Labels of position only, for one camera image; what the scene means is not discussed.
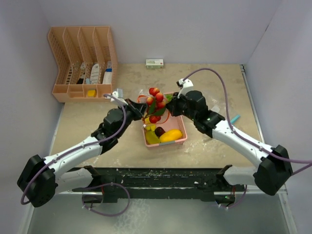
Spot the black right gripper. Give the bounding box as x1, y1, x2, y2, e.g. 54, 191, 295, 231
166, 91, 197, 121

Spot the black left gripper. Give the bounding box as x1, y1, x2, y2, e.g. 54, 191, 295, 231
116, 98, 148, 137

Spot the red strawberry cluster with leaves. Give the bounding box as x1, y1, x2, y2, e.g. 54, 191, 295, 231
146, 88, 167, 122

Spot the clear orange-zipper bag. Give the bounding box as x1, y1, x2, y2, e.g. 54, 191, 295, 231
137, 87, 173, 130

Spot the dark red plum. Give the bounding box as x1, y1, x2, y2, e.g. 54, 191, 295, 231
155, 127, 166, 137

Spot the clear blue-zipper bag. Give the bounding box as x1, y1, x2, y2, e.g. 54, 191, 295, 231
205, 95, 241, 125

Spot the green grape bunch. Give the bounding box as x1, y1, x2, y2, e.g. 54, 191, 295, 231
165, 94, 173, 102

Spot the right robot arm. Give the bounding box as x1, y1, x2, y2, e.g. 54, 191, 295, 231
166, 91, 293, 195

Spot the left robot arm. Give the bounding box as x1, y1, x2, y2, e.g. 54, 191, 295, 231
17, 99, 148, 207

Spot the pink plastic basket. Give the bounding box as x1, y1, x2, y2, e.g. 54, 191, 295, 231
142, 92, 188, 147

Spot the yellow banana bunch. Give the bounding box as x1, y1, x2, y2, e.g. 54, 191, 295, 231
144, 116, 157, 131

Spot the yellow mango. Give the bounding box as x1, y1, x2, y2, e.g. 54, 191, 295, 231
159, 129, 183, 143

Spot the green starfruit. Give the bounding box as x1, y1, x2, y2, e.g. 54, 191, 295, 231
145, 131, 160, 145

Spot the green white small box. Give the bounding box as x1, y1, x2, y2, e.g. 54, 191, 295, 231
145, 58, 164, 69

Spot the yellow sponge in organizer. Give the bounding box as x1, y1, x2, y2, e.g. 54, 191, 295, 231
87, 90, 97, 98

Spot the white tube in organizer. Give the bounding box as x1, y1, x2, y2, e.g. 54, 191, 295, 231
90, 63, 100, 84

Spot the orange desk file organizer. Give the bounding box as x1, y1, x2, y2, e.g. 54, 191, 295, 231
48, 26, 118, 103

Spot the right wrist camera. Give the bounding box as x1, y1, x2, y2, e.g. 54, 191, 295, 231
176, 79, 194, 98

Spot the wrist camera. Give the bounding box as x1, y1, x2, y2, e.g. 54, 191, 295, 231
176, 79, 194, 98
111, 88, 123, 99

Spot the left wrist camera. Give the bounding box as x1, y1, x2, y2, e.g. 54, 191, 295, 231
111, 88, 123, 99

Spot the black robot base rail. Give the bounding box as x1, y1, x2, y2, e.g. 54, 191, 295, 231
58, 167, 247, 203

